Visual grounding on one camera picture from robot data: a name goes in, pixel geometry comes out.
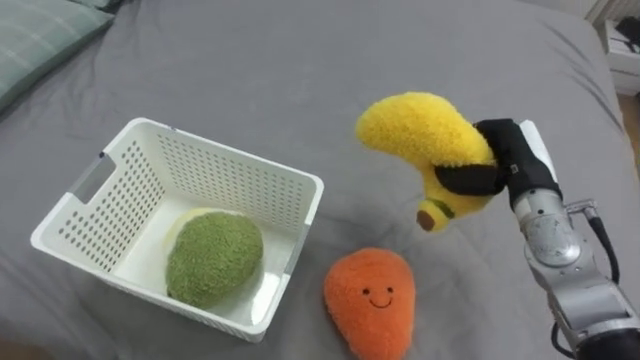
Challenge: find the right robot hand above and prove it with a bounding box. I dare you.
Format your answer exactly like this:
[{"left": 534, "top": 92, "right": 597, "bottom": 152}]
[{"left": 433, "top": 118, "right": 563, "bottom": 211}]

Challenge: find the yellow banana soft toy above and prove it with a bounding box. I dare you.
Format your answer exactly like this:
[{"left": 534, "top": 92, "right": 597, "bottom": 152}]
[{"left": 354, "top": 91, "right": 499, "bottom": 233}]

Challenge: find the white bedside cabinet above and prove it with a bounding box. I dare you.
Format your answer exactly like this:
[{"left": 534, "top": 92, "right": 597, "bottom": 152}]
[{"left": 597, "top": 16, "right": 640, "bottom": 97}]

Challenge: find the orange smiling fruit soft toy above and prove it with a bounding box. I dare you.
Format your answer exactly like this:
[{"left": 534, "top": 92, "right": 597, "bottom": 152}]
[{"left": 323, "top": 247, "right": 417, "bottom": 360}]

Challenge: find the grey bed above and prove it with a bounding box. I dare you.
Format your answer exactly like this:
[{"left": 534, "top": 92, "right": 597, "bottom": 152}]
[{"left": 0, "top": 0, "right": 640, "bottom": 360}]

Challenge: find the green avocado soft toy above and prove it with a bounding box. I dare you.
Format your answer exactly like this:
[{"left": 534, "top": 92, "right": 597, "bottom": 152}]
[{"left": 165, "top": 207, "right": 265, "bottom": 310}]

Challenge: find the white perforated plastic basket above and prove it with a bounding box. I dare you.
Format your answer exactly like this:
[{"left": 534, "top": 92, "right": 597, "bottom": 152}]
[{"left": 29, "top": 117, "right": 325, "bottom": 344}]

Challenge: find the green checked pillow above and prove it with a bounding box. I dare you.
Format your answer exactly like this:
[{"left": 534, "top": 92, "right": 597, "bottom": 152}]
[{"left": 0, "top": 0, "right": 117, "bottom": 112}]

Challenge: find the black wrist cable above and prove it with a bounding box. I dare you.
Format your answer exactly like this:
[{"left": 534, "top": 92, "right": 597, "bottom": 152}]
[{"left": 550, "top": 205, "right": 621, "bottom": 360}]

